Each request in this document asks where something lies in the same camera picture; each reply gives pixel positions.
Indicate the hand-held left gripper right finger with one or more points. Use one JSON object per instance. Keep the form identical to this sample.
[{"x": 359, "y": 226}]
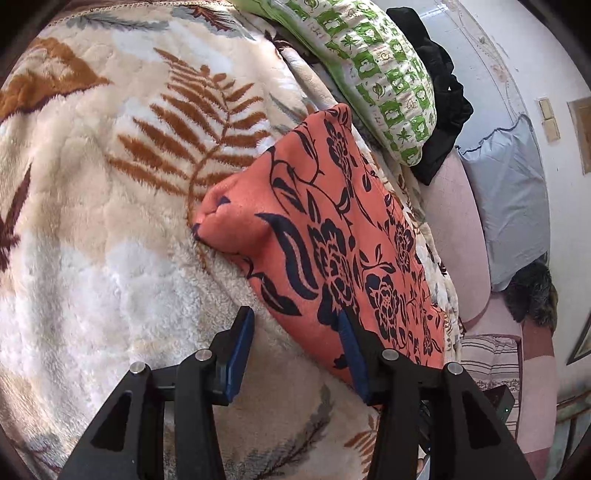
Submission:
[{"x": 353, "y": 364}]

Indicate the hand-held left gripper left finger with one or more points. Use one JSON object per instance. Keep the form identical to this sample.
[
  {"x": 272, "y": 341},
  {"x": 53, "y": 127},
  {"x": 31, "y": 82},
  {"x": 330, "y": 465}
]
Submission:
[{"x": 240, "y": 360}]

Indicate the orange floral dress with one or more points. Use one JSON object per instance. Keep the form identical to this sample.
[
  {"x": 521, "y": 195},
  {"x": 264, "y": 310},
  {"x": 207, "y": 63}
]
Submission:
[{"x": 323, "y": 207}]

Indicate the striped floral cushion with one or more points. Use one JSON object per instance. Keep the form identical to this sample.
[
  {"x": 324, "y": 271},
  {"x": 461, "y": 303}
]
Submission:
[{"x": 489, "y": 360}]

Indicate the dark fur garment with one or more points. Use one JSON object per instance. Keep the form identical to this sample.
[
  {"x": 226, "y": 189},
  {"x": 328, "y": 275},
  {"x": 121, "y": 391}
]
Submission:
[{"x": 531, "y": 290}]

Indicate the pink sofa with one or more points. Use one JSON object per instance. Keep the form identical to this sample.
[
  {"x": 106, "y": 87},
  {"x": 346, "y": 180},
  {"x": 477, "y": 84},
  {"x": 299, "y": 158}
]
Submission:
[{"x": 457, "y": 230}]

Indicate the leaf print fleece blanket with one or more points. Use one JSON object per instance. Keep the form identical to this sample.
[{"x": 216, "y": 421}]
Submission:
[{"x": 92, "y": 230}]

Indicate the grey pillow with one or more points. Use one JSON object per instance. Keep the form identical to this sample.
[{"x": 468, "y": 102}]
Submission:
[{"x": 508, "y": 198}]

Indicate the black cloth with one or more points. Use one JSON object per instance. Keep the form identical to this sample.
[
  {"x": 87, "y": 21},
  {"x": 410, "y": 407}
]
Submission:
[{"x": 438, "y": 115}]

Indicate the green checked pillow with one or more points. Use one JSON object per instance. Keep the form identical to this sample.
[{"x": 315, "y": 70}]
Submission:
[{"x": 369, "y": 69}]

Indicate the large framed wall picture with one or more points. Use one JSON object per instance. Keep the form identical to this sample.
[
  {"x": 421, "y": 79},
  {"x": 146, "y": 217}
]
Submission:
[{"x": 582, "y": 344}]

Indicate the beige wall switch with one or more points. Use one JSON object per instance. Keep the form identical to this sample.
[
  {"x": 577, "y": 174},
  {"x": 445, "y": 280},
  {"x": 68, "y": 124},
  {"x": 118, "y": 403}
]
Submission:
[
  {"x": 551, "y": 130},
  {"x": 546, "y": 108}
]

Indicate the framed wall plaque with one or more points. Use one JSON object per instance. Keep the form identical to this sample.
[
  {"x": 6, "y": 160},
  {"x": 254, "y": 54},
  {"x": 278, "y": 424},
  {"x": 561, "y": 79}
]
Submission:
[{"x": 581, "y": 134}]

